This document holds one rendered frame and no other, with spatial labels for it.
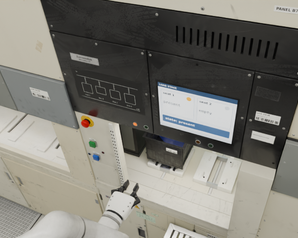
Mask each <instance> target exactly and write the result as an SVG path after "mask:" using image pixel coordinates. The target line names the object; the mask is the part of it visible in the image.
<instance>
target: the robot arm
mask: <svg viewBox="0 0 298 238"><path fill-rule="evenodd" d="M129 184H130V183H129V180H127V181H126V182H125V183H124V184H123V186H121V187H120V188H117V189H113V190H111V197H110V199H109V201H108V204H107V206H106V209H105V212H104V214H103V215H102V217H101V218H100V220H99V222H95V221H93V220H90V219H87V218H85V217H82V216H79V215H75V214H72V213H69V212H65V211H60V210H56V211H52V212H50V213H48V214H47V215H45V216H44V217H43V218H42V219H41V220H40V221H39V222H38V223H37V224H36V225H35V226H34V227H33V228H32V229H30V230H29V231H28V232H26V233H24V234H22V235H20V236H18V237H16V238H130V237H129V236H128V235H127V234H125V233H122V232H120V231H118V229H119V228H120V226H121V224H122V222H123V221H125V220H126V219H127V217H128V216H129V215H130V213H131V212H132V210H133V209H134V207H135V205H137V204H139V203H140V199H139V198H138V196H137V194H136V193H137V191H138V190H139V184H138V183H136V185H135V187H134V188H133V192H132V193H131V194H130V195H127V194H124V193H123V192H124V191H125V190H126V189H127V187H128V186H129ZM134 200H136V201H134Z"/></svg>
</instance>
